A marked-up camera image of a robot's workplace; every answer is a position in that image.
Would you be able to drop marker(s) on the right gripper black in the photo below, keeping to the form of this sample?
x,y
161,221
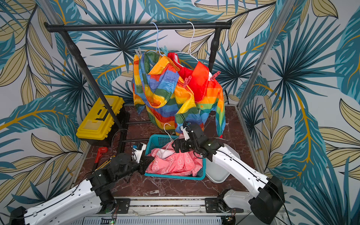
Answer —
x,y
183,143

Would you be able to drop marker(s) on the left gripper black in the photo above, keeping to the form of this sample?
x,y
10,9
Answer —
x,y
143,162

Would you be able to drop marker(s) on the pink bear-print jacket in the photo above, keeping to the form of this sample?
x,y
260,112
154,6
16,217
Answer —
x,y
168,162

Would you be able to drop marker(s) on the white wire hanger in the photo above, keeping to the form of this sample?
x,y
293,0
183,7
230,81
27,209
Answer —
x,y
190,44
171,140

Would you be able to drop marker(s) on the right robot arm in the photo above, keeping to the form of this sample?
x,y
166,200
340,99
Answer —
x,y
265,196

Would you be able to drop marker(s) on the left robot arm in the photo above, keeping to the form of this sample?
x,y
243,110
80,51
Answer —
x,y
91,196

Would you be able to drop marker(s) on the teal plastic basket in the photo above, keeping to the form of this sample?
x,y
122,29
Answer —
x,y
158,141

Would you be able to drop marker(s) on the white plastic tray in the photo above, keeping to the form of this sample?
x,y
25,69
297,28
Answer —
x,y
216,173

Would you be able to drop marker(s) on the red pipe wrench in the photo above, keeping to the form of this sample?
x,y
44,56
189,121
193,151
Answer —
x,y
100,152

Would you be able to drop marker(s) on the yellow black toolbox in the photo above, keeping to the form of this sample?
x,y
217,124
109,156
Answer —
x,y
98,128

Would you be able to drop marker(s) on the rainbow jacket red hood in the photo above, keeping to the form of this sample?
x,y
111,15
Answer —
x,y
209,96

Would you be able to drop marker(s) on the rainbow striped jacket left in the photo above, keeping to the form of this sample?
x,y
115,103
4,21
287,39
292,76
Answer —
x,y
159,89

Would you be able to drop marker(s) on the pink clothespin left on red hood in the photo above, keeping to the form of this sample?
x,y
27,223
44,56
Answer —
x,y
187,81

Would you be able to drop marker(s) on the pink clothespin on red hood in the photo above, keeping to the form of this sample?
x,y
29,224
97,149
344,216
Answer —
x,y
187,81
213,76

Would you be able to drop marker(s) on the pink clothespin right on red hood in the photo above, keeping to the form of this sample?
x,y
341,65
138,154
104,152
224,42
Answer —
x,y
213,76

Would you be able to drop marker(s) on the teal clothespin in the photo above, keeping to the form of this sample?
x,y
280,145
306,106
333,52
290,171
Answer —
x,y
165,50

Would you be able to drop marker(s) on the white clear clothespin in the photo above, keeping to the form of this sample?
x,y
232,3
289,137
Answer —
x,y
138,52

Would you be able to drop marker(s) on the black clothes rack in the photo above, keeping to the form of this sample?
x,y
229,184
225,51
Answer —
x,y
64,30

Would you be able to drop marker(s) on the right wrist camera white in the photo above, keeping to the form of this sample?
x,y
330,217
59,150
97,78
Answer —
x,y
185,133

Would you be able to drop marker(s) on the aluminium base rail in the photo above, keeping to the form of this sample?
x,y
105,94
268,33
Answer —
x,y
178,210

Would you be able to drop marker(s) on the light blue wire hanger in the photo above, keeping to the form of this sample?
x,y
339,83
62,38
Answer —
x,y
157,44

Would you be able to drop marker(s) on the left aluminium frame post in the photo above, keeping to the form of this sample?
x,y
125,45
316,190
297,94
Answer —
x,y
50,12

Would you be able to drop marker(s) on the aluminium frame post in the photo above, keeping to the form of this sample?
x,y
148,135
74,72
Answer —
x,y
267,47
50,12

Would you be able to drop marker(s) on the right aluminium frame post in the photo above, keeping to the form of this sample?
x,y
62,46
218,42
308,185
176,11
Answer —
x,y
267,47

